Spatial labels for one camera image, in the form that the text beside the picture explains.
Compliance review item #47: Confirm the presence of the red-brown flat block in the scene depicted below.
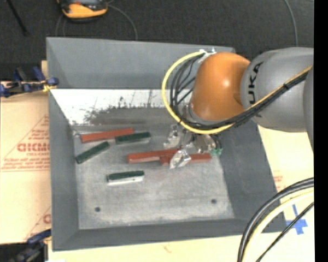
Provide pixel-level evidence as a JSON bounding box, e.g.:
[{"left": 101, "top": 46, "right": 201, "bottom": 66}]
[
  {"left": 160, "top": 153, "right": 213, "bottom": 166},
  {"left": 126, "top": 149, "right": 180, "bottom": 164},
  {"left": 80, "top": 128, "right": 134, "bottom": 144}
]

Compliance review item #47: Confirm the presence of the grey metal bin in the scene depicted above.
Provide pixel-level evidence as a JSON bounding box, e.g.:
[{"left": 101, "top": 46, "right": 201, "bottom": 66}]
[{"left": 45, "top": 37, "right": 286, "bottom": 251}]

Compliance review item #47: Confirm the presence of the brown cardboard board red print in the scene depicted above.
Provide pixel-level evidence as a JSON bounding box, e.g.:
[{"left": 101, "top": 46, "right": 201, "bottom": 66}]
[{"left": 0, "top": 91, "right": 53, "bottom": 245}]

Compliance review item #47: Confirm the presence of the dark green flat block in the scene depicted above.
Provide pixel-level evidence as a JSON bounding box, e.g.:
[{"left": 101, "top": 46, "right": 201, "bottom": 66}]
[
  {"left": 106, "top": 170, "right": 145, "bottom": 186},
  {"left": 115, "top": 131, "right": 152, "bottom": 145},
  {"left": 75, "top": 141, "right": 110, "bottom": 164}
]

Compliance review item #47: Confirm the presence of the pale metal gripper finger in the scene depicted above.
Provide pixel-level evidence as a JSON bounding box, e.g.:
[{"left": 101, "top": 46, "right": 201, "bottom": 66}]
[
  {"left": 163, "top": 123, "right": 179, "bottom": 149},
  {"left": 169, "top": 149, "right": 192, "bottom": 170}
]

